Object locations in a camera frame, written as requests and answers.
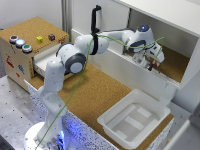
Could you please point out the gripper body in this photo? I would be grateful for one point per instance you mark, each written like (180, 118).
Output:
(149, 53)

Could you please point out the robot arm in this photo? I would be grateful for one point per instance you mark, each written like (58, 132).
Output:
(53, 76)

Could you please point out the pink block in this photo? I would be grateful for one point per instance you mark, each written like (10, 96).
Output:
(155, 62)

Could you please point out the purple block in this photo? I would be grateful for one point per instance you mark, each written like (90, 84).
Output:
(51, 37)

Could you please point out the yellow block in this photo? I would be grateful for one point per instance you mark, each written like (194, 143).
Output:
(39, 39)

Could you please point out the white cabinet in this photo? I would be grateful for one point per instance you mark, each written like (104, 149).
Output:
(173, 20)

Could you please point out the white sliding door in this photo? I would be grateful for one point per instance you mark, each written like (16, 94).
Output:
(111, 16)

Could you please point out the white plastic box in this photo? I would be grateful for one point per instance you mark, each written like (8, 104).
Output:
(133, 120)

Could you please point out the wooden drawer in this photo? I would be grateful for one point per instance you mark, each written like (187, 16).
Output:
(41, 63)

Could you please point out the green button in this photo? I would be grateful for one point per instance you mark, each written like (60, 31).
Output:
(27, 48)

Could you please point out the blue button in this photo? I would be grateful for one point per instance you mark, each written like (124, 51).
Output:
(20, 43)

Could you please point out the wooden drawer box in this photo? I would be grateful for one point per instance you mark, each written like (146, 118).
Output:
(20, 63)

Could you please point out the red button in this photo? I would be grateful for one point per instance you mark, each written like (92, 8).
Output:
(13, 39)

